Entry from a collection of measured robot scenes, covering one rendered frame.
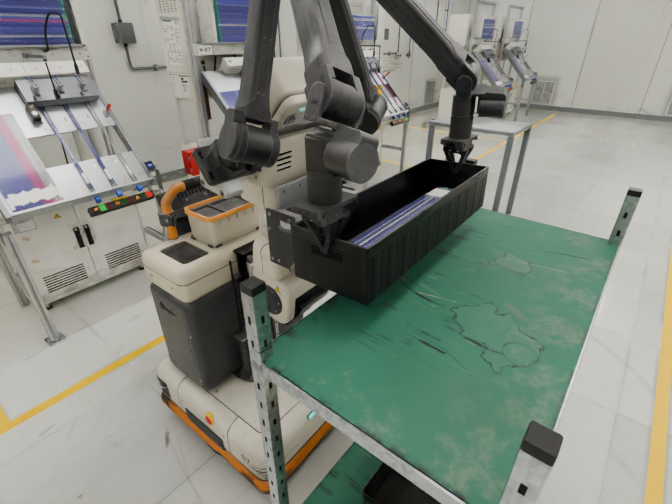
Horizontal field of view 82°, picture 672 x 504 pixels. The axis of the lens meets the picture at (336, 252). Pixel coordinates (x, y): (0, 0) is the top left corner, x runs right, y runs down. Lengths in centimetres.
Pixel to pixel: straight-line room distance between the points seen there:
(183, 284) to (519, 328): 93
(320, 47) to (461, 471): 62
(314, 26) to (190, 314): 95
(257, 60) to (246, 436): 113
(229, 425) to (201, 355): 26
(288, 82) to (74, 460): 162
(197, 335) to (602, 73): 937
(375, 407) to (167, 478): 125
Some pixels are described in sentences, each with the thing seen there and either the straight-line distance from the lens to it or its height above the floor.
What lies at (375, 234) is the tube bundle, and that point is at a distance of 83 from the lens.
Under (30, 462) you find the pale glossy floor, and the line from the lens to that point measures 206.
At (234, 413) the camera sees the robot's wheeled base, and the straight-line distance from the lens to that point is 151.
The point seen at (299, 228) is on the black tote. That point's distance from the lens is 71.
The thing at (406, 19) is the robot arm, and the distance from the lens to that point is 102.
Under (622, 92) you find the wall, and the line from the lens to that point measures 992.
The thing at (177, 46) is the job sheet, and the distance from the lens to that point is 337.
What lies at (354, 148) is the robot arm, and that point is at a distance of 53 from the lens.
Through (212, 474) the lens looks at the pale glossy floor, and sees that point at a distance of 173.
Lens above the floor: 143
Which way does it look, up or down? 29 degrees down
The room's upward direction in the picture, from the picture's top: straight up
